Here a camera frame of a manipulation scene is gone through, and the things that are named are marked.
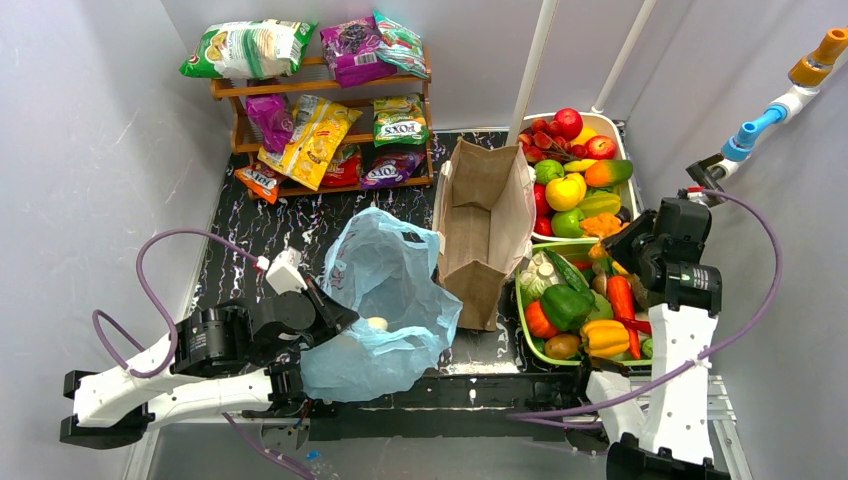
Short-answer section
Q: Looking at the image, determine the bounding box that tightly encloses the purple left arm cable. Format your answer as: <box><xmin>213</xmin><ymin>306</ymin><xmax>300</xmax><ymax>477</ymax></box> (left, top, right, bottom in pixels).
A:
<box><xmin>91</xmin><ymin>229</ymin><xmax>272</xmax><ymax>380</ymax></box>

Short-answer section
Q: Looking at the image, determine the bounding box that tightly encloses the light blue plastic grocery bag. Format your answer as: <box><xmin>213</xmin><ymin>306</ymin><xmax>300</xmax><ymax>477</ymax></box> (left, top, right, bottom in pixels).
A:
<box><xmin>300</xmin><ymin>207</ymin><xmax>463</xmax><ymax>402</ymax></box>

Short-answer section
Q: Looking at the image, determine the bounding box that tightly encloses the red apple top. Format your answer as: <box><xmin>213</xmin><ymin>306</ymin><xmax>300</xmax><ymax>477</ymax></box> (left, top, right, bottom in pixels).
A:
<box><xmin>553</xmin><ymin>108</ymin><xmax>584</xmax><ymax>141</ymax></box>

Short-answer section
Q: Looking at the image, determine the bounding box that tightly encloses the yellow snack bag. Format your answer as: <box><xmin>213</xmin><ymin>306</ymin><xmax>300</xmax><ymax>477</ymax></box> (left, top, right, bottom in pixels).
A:
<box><xmin>257</xmin><ymin>95</ymin><xmax>362</xmax><ymax>191</ymax></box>

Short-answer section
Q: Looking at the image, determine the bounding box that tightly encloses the brown kiwi potato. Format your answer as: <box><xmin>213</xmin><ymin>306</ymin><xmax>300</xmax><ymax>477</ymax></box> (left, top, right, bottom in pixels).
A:
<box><xmin>544</xmin><ymin>333</ymin><xmax>581</xmax><ymax>360</ymax></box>

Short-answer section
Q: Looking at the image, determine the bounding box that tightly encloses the white pipe left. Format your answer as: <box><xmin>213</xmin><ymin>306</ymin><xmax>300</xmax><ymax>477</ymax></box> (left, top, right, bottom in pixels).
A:
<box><xmin>506</xmin><ymin>0</ymin><xmax>559</xmax><ymax>146</ymax></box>

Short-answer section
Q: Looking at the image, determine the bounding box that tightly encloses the brown paper bag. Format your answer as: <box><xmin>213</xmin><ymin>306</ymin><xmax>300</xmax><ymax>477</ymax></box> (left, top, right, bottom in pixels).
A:
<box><xmin>433</xmin><ymin>139</ymin><xmax>536</xmax><ymax>331</ymax></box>

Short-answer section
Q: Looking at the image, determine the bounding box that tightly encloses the green bell pepper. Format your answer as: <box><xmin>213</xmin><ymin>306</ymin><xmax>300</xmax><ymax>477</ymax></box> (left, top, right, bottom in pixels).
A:
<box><xmin>540</xmin><ymin>284</ymin><xmax>593</xmax><ymax>331</ymax></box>

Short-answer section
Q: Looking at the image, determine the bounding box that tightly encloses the white radish with leaves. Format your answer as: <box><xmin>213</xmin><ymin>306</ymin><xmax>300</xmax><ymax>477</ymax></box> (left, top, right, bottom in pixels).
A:
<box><xmin>366</xmin><ymin>316</ymin><xmax>388</xmax><ymax>331</ymax></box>

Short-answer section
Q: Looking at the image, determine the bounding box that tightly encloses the yellow bell pepper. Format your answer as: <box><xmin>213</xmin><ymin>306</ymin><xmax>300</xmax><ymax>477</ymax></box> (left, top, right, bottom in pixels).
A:
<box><xmin>580</xmin><ymin>320</ymin><xmax>630</xmax><ymax>359</ymax></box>

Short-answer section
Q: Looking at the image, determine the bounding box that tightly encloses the green Fox's candy bag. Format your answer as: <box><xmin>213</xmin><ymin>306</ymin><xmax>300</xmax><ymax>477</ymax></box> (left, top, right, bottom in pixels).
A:
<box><xmin>372</xmin><ymin>94</ymin><xmax>430</xmax><ymax>147</ymax></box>

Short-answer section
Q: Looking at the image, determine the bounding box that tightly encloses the white pipe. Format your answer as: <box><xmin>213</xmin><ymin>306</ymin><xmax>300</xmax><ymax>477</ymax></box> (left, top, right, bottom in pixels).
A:
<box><xmin>591</xmin><ymin>0</ymin><xmax>657</xmax><ymax>114</ymax></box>
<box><xmin>506</xmin><ymin>0</ymin><xmax>559</xmax><ymax>146</ymax></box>

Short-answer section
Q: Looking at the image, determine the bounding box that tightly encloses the purple Fox's candy bag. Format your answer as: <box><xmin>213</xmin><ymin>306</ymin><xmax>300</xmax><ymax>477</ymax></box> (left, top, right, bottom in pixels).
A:
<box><xmin>360</xmin><ymin>150</ymin><xmax>426</xmax><ymax>190</ymax></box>

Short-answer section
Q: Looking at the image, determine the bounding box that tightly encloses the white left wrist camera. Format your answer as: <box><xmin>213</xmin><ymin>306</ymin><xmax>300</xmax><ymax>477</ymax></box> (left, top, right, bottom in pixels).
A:
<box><xmin>255</xmin><ymin>247</ymin><xmax>307</xmax><ymax>294</ymax></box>

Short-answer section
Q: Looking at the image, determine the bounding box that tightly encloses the wooden snack shelf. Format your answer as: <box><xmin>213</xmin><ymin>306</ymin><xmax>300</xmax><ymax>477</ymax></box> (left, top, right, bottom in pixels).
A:
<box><xmin>210</xmin><ymin>56</ymin><xmax>433</xmax><ymax>169</ymax></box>

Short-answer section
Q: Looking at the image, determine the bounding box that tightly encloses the white garlic cabbage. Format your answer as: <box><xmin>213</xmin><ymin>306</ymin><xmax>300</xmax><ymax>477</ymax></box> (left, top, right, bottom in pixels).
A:
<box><xmin>518</xmin><ymin>252</ymin><xmax>563</xmax><ymax>304</ymax></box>

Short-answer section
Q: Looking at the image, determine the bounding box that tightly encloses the red carrot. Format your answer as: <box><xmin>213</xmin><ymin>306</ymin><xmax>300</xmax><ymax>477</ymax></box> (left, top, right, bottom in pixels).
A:
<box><xmin>606</xmin><ymin>275</ymin><xmax>642</xmax><ymax>360</ymax></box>

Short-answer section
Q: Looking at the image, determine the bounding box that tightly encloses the purple snack bag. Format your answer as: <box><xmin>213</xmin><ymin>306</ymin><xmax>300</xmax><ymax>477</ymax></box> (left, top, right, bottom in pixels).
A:
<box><xmin>246</xmin><ymin>93</ymin><xmax>294</xmax><ymax>153</ymax></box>
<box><xmin>320</xmin><ymin>16</ymin><xmax>398</xmax><ymax>88</ymax></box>

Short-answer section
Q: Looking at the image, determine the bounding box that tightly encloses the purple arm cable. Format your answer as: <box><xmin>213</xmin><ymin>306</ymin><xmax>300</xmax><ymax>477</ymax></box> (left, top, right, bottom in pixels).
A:
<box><xmin>506</xmin><ymin>188</ymin><xmax>784</xmax><ymax>425</ymax></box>
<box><xmin>91</xmin><ymin>229</ymin><xmax>272</xmax><ymax>380</ymax></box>

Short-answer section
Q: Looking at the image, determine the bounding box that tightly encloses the red apple right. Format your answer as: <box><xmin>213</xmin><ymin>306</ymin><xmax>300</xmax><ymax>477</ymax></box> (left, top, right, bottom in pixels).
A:
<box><xmin>584</xmin><ymin>135</ymin><xmax>618</xmax><ymax>160</ymax></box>

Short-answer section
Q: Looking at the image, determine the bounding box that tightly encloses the mango orange green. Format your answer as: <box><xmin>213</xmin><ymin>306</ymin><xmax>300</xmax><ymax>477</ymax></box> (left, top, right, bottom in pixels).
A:
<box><xmin>584</xmin><ymin>160</ymin><xmax>634</xmax><ymax>188</ymax></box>

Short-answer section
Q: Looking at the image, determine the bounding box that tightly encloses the purple snack bag middle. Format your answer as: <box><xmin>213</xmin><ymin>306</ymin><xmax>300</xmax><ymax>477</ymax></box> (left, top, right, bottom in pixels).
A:
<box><xmin>246</xmin><ymin>93</ymin><xmax>294</xmax><ymax>153</ymax></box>

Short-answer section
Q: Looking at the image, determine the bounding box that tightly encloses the red apple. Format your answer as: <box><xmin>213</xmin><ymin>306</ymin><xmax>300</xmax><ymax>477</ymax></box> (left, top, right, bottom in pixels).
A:
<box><xmin>553</xmin><ymin>108</ymin><xmax>584</xmax><ymax>141</ymax></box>
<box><xmin>584</xmin><ymin>135</ymin><xmax>618</xmax><ymax>160</ymax></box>

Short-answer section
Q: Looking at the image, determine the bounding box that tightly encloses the orange food piece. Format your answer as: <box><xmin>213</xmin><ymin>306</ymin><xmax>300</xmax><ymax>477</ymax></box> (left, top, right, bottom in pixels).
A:
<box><xmin>580</xmin><ymin>213</ymin><xmax>629</xmax><ymax>260</ymax></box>

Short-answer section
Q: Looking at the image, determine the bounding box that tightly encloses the red cherry bunch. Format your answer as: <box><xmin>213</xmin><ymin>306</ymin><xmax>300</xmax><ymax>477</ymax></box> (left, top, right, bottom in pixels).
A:
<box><xmin>518</xmin><ymin>118</ymin><xmax>588</xmax><ymax>165</ymax></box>

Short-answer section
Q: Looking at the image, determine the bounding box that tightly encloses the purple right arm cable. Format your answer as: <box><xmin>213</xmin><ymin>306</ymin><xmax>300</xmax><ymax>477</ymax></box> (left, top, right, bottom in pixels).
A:
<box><xmin>506</xmin><ymin>188</ymin><xmax>784</xmax><ymax>425</ymax></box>

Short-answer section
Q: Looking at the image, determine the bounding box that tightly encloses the pipe with blue orange fittings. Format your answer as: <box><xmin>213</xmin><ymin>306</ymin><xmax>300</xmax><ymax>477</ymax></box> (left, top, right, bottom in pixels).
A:
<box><xmin>686</xmin><ymin>27</ymin><xmax>847</xmax><ymax>192</ymax></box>

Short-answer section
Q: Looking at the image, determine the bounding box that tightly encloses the yellow green starfruit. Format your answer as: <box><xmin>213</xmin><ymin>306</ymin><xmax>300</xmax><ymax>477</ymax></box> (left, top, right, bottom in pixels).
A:
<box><xmin>577</xmin><ymin>192</ymin><xmax>622</xmax><ymax>218</ymax></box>

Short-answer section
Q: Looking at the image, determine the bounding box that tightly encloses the orange snack bag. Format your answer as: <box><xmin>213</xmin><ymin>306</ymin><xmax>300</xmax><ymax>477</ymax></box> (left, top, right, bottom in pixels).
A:
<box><xmin>234</xmin><ymin>162</ymin><xmax>285</xmax><ymax>204</ymax></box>

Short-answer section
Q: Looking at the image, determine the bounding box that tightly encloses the green vegetable basket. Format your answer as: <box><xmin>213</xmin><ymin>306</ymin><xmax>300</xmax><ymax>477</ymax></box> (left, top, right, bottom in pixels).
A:
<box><xmin>514</xmin><ymin>241</ymin><xmax>664</xmax><ymax>368</ymax></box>

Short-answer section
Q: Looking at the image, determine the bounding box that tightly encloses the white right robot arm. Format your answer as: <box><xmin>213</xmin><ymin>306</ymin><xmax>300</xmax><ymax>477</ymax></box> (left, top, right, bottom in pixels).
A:
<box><xmin>586</xmin><ymin>198</ymin><xmax>729</xmax><ymax>479</ymax></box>

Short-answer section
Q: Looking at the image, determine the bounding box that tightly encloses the purple snack bag top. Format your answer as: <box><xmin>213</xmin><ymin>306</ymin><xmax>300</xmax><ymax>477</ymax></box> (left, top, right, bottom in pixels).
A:
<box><xmin>320</xmin><ymin>16</ymin><xmax>398</xmax><ymax>88</ymax></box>

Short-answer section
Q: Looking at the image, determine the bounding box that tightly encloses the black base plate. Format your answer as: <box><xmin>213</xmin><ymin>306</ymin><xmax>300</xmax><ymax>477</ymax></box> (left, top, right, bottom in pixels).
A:
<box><xmin>291</xmin><ymin>374</ymin><xmax>598</xmax><ymax>444</ymax></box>

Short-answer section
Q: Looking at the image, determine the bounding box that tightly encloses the orange tomato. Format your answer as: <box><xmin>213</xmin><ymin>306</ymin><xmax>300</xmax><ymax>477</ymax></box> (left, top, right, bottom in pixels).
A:
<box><xmin>524</xmin><ymin>300</ymin><xmax>561</xmax><ymax>340</ymax></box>

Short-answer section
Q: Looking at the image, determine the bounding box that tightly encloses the green white chips bag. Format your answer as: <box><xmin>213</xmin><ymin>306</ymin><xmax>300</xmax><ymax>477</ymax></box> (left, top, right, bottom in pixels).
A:
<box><xmin>179</xmin><ymin>19</ymin><xmax>315</xmax><ymax>80</ymax></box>

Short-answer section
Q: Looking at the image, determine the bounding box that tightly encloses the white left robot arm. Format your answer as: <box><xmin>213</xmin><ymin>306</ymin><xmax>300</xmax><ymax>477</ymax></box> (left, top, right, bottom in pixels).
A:
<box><xmin>59</xmin><ymin>278</ymin><xmax>360</xmax><ymax>450</ymax></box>

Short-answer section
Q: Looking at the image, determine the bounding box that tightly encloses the white pipe right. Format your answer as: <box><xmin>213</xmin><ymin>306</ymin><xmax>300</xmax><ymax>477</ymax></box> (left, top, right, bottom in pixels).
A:
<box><xmin>591</xmin><ymin>0</ymin><xmax>657</xmax><ymax>114</ymax></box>

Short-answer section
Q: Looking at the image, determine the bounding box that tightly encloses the lime green apple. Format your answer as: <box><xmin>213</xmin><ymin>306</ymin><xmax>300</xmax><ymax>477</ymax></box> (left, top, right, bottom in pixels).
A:
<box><xmin>551</xmin><ymin>208</ymin><xmax>586</xmax><ymax>238</ymax></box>

